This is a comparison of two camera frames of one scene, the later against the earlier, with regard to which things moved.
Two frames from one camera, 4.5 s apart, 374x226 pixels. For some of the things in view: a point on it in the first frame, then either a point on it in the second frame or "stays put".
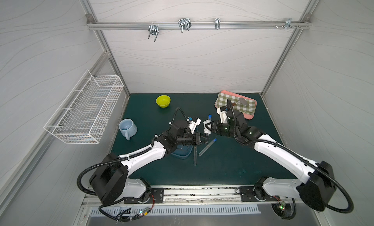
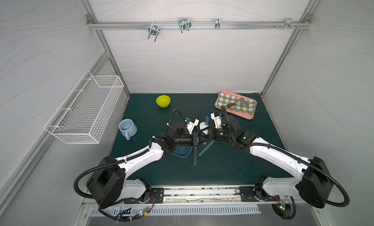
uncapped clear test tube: x=195 y=155 stays put
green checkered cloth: x=221 y=100 stays put
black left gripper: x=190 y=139 stays put
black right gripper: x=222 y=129 → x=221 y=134
